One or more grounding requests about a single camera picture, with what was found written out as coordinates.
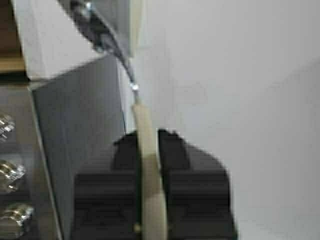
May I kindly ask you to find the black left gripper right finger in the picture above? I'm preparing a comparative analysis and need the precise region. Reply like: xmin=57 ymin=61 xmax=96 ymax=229
xmin=158 ymin=129 xmax=237 ymax=240

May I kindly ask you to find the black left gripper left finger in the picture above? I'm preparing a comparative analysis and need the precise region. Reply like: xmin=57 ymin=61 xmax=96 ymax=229
xmin=71 ymin=131 xmax=142 ymax=240

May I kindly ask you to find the white frying pan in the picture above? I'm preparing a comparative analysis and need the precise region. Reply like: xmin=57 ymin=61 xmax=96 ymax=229
xmin=69 ymin=0 xmax=169 ymax=240

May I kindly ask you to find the black glass stove with oven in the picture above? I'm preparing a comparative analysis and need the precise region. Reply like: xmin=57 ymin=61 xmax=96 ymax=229
xmin=0 ymin=56 xmax=125 ymax=240

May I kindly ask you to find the right chrome stove knob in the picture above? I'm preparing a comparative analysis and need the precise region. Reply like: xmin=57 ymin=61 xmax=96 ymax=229
xmin=0 ymin=203 xmax=34 ymax=240

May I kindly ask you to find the chrome stove knob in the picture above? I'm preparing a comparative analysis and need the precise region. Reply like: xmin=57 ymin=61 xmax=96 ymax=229
xmin=0 ymin=113 xmax=16 ymax=142
xmin=0 ymin=203 xmax=34 ymax=240
xmin=0 ymin=159 xmax=26 ymax=194

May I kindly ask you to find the middle chrome stove knob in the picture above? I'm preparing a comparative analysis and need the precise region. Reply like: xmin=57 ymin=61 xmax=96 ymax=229
xmin=0 ymin=159 xmax=26 ymax=194

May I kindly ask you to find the left chrome stove knob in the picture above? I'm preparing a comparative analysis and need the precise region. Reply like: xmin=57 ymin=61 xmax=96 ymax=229
xmin=0 ymin=113 xmax=16 ymax=142

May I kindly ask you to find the wooden lower kitchen cabinet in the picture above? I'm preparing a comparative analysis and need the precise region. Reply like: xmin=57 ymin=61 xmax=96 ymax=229
xmin=0 ymin=0 xmax=25 ymax=74

